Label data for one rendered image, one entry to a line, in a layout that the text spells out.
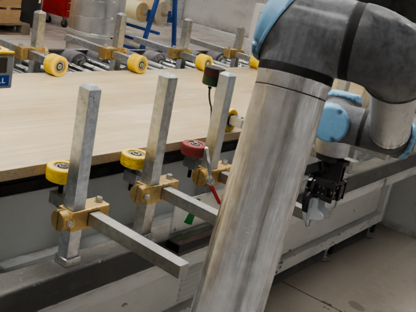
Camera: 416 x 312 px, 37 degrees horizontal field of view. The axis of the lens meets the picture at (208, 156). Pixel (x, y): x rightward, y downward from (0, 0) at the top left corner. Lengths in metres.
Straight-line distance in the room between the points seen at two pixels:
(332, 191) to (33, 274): 0.76
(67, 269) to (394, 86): 0.90
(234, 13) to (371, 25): 11.22
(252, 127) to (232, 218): 0.14
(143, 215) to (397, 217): 2.78
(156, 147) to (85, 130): 0.26
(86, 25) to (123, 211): 3.80
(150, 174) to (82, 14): 4.09
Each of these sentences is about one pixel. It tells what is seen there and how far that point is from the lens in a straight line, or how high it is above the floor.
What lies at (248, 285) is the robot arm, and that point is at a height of 1.01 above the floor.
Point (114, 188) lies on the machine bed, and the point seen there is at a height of 0.75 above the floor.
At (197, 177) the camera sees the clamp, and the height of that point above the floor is 0.84.
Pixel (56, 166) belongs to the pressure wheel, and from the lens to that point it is 1.56.
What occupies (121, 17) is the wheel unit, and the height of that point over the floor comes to 1.11.
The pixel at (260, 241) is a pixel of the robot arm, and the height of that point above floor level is 1.08.
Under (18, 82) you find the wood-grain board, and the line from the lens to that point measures 2.35.
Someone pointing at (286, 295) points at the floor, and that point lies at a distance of 3.09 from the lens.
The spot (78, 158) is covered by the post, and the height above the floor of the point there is 0.97.
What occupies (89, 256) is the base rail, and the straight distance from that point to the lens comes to 1.59.
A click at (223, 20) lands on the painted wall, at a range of 12.25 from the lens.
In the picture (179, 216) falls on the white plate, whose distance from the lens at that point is 1.77.
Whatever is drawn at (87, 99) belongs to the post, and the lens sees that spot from 1.38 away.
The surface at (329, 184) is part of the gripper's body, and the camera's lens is 1.64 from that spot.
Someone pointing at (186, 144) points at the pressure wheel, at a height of 0.91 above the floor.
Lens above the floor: 1.46
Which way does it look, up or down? 18 degrees down
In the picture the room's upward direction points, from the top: 11 degrees clockwise
